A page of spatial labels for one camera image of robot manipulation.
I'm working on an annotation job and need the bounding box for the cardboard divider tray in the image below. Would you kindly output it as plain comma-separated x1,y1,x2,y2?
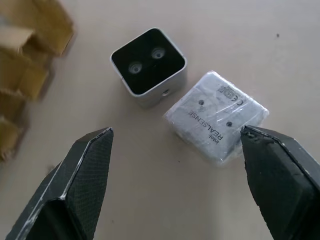
0,0,75,163

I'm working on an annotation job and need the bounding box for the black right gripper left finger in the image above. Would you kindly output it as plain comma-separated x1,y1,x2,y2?
5,127,115,240

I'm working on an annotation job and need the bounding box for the plastic-wrapped silver RealSense camera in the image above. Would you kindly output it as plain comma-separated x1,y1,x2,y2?
163,71,270,168

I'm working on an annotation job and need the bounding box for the silver camera with black face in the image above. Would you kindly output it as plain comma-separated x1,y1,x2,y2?
109,27,188,109

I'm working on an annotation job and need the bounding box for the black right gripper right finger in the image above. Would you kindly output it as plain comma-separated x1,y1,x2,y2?
240,124,320,240

